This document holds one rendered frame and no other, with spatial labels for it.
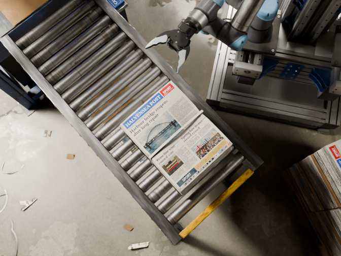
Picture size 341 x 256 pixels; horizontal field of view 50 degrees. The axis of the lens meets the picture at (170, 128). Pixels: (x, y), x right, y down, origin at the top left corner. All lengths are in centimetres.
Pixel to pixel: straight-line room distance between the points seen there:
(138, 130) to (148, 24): 150
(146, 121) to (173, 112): 12
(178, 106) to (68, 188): 130
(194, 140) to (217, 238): 112
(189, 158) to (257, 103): 105
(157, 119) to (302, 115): 122
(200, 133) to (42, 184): 145
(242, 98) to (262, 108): 14
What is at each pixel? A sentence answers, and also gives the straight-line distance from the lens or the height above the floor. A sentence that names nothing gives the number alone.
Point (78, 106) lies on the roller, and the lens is 184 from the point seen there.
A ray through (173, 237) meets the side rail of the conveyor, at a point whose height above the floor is 80.
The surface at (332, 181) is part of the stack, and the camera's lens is 193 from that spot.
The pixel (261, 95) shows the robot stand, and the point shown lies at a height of 21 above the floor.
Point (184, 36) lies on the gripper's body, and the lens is 140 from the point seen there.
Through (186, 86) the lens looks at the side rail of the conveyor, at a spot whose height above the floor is 80.
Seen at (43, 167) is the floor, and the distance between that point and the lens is 267.
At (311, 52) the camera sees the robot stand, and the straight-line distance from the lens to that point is 206.
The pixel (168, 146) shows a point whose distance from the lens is 148.
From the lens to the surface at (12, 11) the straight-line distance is 217.
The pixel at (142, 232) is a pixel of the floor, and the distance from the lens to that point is 249.
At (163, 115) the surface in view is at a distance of 151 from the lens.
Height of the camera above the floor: 247
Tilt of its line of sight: 75 degrees down
